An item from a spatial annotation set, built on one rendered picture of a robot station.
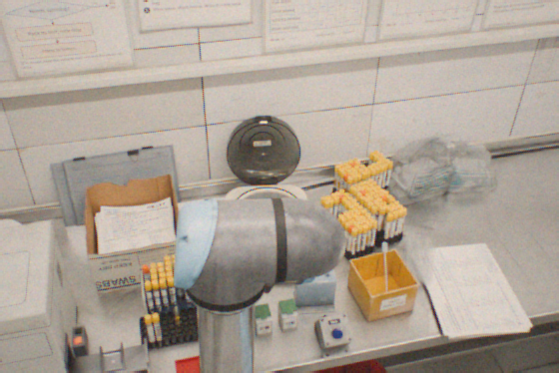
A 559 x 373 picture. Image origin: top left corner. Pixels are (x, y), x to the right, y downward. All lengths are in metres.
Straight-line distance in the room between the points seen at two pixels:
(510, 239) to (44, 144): 1.36
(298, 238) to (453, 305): 0.94
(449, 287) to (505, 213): 0.40
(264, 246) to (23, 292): 0.69
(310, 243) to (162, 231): 1.00
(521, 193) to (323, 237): 1.36
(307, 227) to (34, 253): 0.78
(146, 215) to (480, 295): 0.95
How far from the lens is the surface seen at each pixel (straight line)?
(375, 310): 1.59
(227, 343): 0.91
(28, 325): 1.34
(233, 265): 0.79
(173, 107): 1.76
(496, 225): 1.96
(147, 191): 1.84
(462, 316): 1.66
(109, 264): 1.64
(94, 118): 1.77
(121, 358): 1.49
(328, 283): 1.56
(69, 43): 1.65
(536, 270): 1.86
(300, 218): 0.80
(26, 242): 1.46
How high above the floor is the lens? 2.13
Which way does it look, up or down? 39 degrees down
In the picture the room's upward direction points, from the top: 1 degrees clockwise
